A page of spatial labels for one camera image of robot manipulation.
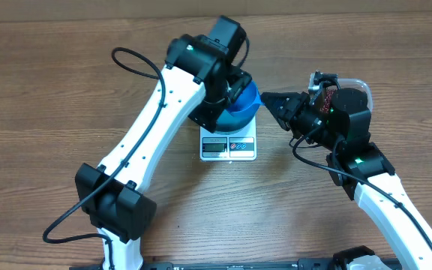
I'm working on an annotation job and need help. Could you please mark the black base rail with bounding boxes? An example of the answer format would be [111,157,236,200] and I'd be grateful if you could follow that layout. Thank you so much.
[69,245,403,270]

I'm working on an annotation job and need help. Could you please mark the red beans in container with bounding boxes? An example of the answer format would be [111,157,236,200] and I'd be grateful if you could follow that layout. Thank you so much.
[320,88,337,113]

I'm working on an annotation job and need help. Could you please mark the blue plastic scoop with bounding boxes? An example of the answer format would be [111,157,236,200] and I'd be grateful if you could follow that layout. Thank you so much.
[226,80,263,118]

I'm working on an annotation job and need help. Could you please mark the white digital kitchen scale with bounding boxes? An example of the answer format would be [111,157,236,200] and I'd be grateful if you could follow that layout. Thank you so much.
[199,117,257,162]

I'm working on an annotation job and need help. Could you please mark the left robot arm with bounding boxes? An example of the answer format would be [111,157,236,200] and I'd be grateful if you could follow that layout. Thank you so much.
[75,16,260,269]

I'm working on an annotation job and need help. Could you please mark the clear plastic container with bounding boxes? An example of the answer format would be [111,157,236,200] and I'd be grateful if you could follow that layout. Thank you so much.
[308,78,374,112]

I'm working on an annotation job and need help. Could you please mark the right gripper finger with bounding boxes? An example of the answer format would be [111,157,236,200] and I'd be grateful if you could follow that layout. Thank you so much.
[260,92,300,101]
[262,97,286,119]

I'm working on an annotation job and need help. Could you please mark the teal blue bowl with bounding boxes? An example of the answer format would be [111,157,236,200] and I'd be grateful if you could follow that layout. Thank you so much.
[210,80,259,135]

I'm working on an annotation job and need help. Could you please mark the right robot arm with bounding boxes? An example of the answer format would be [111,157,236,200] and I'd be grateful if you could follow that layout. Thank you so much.
[261,88,432,269]

